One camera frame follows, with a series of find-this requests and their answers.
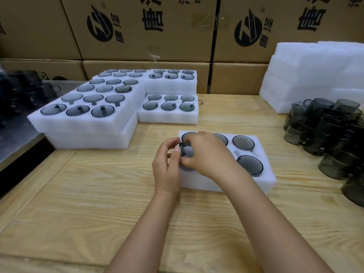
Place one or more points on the person's left hand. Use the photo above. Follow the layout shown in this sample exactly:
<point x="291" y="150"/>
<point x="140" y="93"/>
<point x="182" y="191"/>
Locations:
<point x="166" y="173"/>

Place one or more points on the person's right hand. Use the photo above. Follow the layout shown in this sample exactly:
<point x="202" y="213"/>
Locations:
<point x="216" y="159"/>

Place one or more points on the white grooved foam tray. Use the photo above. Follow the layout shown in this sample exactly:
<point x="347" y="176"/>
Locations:
<point x="79" y="125"/>
<point x="145" y="78"/>
<point x="167" y="118"/>
<point x="140" y="89"/>
<point x="264" y="184"/>
<point x="170" y="87"/>
<point x="91" y="142"/>

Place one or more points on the pile of smoky glass mugs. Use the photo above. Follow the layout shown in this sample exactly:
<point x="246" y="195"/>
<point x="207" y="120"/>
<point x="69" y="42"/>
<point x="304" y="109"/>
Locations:
<point x="327" y="130"/>

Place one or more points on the stack of white foam trays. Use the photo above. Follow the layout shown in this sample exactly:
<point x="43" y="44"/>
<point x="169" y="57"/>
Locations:
<point x="307" y="71"/>

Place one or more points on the dark mugs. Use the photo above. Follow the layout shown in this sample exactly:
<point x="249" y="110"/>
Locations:
<point x="20" y="96"/>

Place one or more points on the person's right forearm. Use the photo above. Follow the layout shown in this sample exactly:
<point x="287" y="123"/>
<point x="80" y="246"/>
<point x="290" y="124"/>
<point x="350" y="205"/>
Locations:
<point x="270" y="224"/>

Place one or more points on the person's left forearm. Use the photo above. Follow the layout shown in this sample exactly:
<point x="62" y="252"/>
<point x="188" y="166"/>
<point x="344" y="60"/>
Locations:
<point x="142" y="233"/>

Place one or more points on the black round object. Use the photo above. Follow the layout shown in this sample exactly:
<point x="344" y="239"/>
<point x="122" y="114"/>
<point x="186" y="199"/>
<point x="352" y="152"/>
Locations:
<point x="60" y="78"/>

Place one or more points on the stainless steel table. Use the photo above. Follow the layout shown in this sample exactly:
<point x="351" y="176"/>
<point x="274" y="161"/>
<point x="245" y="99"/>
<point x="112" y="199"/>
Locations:
<point x="22" y="144"/>

